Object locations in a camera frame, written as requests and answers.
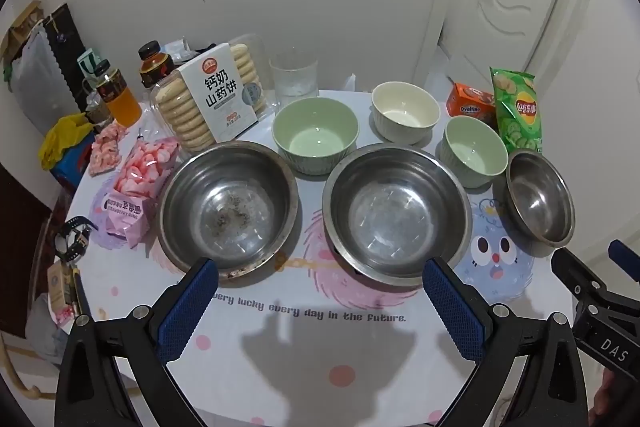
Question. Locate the large green ceramic bowl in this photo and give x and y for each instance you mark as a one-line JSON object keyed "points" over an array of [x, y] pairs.
{"points": [[315, 137]]}

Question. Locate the small steel bowl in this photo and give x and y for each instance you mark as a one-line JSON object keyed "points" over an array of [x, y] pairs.
{"points": [[542, 202]]}

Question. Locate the pink marshmallow bag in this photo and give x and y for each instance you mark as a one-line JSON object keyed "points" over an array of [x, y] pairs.
{"points": [[135, 187]]}

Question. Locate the green potato chips bag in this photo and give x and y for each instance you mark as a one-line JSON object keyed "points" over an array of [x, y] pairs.
{"points": [[517, 112]]}

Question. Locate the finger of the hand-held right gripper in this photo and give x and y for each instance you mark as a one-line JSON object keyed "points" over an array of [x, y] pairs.
{"points": [[577, 272], [627, 259]]}

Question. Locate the large stained steel bowl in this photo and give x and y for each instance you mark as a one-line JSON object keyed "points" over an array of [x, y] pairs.
{"points": [[225, 207]]}

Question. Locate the green and white carton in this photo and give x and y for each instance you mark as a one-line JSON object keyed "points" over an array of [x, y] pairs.
{"points": [[90, 62]]}

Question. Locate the small beige card box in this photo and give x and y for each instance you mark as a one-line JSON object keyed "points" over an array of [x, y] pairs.
{"points": [[60, 282]]}

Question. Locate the blue box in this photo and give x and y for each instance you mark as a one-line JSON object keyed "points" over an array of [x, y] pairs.
{"points": [[75, 167]]}

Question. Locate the grey cloth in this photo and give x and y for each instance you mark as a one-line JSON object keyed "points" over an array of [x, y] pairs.
{"points": [[45, 339]]}

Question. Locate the orange snack box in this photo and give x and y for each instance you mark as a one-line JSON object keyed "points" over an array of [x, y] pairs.
{"points": [[467, 102]]}

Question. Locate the yellow cloth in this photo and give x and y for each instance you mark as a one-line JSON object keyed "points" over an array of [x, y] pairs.
{"points": [[60, 142]]}

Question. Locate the clear plastic biscuit box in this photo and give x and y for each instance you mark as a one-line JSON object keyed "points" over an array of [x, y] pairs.
{"points": [[215, 97]]}

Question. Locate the brown paper bag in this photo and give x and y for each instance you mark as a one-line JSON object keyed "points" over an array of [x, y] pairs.
{"points": [[22, 24]]}

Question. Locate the yellow and black tool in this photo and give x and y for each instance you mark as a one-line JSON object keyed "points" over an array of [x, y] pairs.
{"points": [[79, 292]]}

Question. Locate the small green ribbed bowl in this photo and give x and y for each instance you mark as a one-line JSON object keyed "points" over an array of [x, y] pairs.
{"points": [[472, 152]]}

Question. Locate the small pink candy bag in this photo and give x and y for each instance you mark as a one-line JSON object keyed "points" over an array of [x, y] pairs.
{"points": [[106, 152]]}

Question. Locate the glass jar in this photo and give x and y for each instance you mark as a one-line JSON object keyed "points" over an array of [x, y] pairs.
{"points": [[95, 107]]}

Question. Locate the black wrist watch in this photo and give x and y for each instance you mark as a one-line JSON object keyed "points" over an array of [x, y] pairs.
{"points": [[75, 227]]}

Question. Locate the pink object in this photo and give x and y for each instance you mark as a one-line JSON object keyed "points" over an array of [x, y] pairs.
{"points": [[62, 316]]}

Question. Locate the white door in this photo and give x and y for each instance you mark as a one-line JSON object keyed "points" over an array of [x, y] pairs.
{"points": [[520, 22]]}

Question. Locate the orange juice bottle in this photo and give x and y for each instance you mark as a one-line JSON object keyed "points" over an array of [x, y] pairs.
{"points": [[122, 104]]}

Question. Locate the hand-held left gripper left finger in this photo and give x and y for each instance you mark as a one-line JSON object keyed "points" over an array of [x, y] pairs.
{"points": [[187, 307]]}

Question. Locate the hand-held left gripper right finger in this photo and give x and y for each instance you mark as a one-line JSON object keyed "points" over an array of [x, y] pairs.
{"points": [[455, 307]]}

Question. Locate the clear textured glass cup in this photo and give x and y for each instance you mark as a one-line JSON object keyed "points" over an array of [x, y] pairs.
{"points": [[293, 64], [295, 89]]}

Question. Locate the white plastic packet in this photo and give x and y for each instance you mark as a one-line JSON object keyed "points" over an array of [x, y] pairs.
{"points": [[182, 49]]}

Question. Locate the white ribbed ceramic bowl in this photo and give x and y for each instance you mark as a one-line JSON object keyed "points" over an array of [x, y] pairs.
{"points": [[405, 112]]}

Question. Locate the printed white tablecloth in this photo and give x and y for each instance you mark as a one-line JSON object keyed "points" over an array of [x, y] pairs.
{"points": [[280, 357]]}

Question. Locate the dark bottle with black cap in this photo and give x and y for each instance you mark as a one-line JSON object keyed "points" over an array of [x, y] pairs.
{"points": [[155, 67]]}

